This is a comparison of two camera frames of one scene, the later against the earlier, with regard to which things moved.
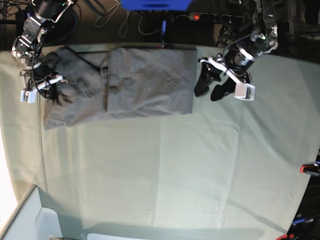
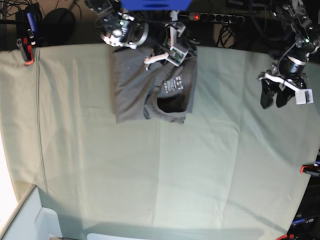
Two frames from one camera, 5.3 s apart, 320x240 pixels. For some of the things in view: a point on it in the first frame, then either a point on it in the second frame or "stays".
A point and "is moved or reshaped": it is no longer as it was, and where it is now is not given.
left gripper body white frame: (30, 95) → (176, 55)
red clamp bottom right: (290, 236) stays
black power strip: (215, 17) stays
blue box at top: (155, 5) stays
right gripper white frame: (243, 90) → (288, 89)
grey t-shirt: (121, 82) is moved or reshaped
